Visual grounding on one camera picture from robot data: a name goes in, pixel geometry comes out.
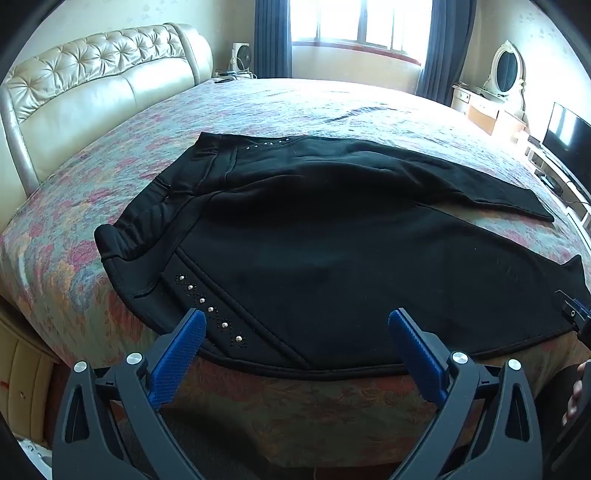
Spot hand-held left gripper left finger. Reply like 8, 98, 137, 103
52, 308, 207, 480

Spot white box fan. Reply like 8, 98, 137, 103
229, 42, 254, 77

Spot black pants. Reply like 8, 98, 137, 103
93, 131, 591, 381

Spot oval vanity mirror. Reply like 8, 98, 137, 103
482, 40, 527, 112

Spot bed with floral cover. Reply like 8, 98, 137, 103
0, 78, 591, 467

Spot cream bedside cabinet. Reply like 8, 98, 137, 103
0, 295, 61, 448

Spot white dressing table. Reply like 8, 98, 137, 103
451, 82, 527, 136

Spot cream tufted leather headboard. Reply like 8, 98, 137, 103
0, 22, 214, 195

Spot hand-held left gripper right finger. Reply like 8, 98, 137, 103
388, 308, 543, 480

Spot window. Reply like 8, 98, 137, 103
292, 0, 432, 54

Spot white television stand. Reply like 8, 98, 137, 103
522, 134, 591, 232

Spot blue curtain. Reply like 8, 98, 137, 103
417, 0, 476, 107
254, 0, 293, 79

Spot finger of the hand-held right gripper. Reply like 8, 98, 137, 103
554, 290, 591, 334

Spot black flat television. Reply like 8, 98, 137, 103
541, 102, 591, 188

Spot person's right hand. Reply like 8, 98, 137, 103
562, 362, 587, 428

